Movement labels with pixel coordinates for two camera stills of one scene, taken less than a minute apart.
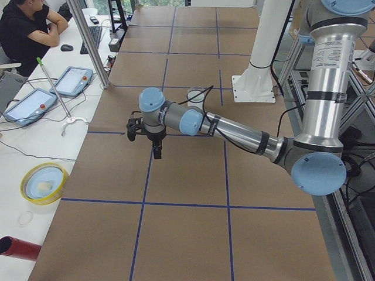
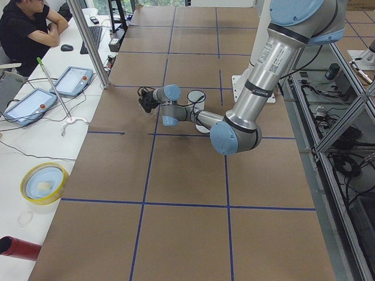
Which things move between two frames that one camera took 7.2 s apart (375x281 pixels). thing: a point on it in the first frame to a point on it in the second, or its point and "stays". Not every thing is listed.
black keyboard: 96,33 stays
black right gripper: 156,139 to 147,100
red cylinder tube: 11,246 stays
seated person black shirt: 28,30 stays
